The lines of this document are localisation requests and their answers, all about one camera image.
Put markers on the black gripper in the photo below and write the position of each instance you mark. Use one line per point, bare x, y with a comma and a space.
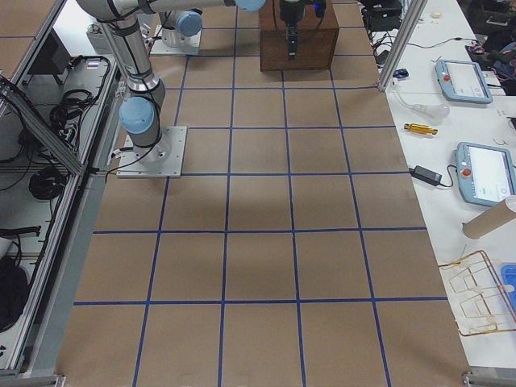
289, 13

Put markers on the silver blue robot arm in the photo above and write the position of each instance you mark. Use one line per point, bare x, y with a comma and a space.
140, 113
178, 26

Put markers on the dark wooden drawer cabinet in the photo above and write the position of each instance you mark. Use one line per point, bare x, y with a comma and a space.
317, 36

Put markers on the small blue black device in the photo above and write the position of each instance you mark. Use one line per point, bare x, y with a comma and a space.
401, 73

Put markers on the brass cylinder tool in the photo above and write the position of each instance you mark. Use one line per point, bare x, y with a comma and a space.
420, 129

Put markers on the clear light bulb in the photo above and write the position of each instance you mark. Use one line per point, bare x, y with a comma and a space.
439, 112

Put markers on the upper blue teach pendant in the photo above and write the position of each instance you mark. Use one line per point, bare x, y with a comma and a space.
462, 81

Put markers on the blue teach pendant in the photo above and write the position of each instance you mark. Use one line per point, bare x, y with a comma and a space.
462, 81
486, 174

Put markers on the black power adapter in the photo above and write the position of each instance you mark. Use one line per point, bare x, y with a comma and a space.
426, 175

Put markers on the lower blue teach pendant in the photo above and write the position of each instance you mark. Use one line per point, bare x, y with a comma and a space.
486, 174

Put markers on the cardboard tube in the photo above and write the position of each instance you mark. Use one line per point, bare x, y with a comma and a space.
491, 219

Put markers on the blue plastic tray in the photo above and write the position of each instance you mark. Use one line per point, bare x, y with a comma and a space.
508, 277

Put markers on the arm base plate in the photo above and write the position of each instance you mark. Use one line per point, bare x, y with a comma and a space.
172, 43
164, 160

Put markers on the aluminium frame post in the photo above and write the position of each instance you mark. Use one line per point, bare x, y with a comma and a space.
407, 27

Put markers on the gold wire rack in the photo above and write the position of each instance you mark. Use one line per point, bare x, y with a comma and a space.
480, 300

